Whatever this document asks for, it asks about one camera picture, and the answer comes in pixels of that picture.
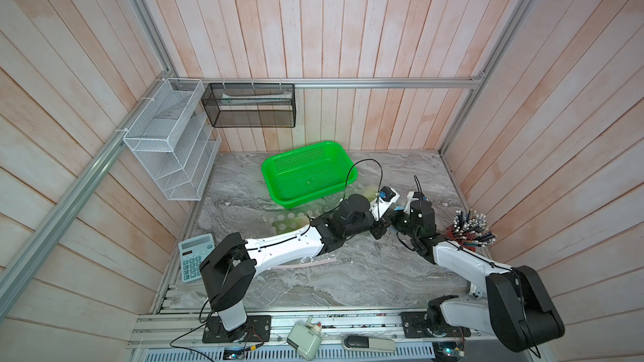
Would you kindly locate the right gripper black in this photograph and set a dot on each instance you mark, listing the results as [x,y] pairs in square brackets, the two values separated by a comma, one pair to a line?
[393,219]

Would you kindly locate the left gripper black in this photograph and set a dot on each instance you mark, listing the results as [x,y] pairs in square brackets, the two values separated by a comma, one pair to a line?
[382,224]

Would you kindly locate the clear zip bag blue seal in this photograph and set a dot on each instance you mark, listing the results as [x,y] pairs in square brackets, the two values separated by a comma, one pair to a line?
[370,193]

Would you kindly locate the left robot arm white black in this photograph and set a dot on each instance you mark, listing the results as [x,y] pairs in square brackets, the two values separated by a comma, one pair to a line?
[229,269]

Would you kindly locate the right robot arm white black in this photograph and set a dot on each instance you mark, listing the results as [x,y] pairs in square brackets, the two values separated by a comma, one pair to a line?
[513,304]

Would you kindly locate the green plastic basket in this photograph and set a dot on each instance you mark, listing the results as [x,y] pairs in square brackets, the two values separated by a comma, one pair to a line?
[308,173]

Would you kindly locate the white box device front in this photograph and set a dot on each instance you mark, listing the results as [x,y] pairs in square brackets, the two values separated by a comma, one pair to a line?
[305,338]

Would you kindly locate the teal calculator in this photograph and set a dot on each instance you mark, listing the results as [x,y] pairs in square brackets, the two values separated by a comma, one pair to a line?
[193,252]

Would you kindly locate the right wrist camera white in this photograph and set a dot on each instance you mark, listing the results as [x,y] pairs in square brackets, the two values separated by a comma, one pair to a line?
[411,197]

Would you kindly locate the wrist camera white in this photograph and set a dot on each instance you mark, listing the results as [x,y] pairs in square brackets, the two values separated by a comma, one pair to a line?
[386,198]
[411,197]

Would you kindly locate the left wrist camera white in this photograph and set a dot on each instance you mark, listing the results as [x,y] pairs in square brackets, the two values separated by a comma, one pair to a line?
[386,198]

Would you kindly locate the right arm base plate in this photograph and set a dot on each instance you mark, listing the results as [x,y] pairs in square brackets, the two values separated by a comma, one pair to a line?
[417,325]

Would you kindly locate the aluminium rail back wall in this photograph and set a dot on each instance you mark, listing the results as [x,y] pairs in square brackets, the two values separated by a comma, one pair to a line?
[357,83]

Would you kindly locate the aluminium rail wall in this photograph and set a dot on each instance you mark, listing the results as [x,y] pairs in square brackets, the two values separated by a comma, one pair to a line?
[33,254]
[357,83]

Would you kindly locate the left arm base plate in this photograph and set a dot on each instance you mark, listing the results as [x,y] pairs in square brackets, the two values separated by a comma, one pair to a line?
[255,329]

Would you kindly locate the black mesh wall basket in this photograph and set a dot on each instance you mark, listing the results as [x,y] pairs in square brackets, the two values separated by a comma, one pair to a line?
[234,105]

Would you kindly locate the white wire mesh shelf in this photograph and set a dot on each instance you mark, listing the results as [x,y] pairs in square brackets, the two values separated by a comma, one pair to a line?
[173,139]

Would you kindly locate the aluminium rail left wall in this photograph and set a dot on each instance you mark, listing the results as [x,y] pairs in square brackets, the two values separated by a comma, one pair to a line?
[33,254]

